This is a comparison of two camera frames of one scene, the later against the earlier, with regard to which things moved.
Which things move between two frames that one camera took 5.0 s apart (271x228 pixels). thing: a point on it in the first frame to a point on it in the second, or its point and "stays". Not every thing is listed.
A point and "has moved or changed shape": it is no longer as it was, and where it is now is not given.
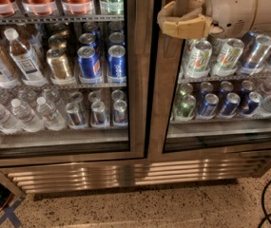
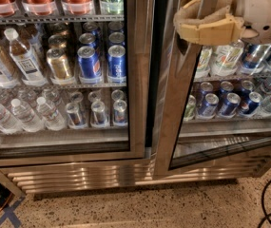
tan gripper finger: (195, 27) to (222, 30)
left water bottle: (2, 118) stays
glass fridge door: (211, 96) has moved or changed shape
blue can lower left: (208, 108) stays
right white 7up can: (226, 61) stays
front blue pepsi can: (116, 71) stays
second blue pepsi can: (90, 65) stays
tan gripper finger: (196, 1) to (190, 9)
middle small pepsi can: (99, 115) stays
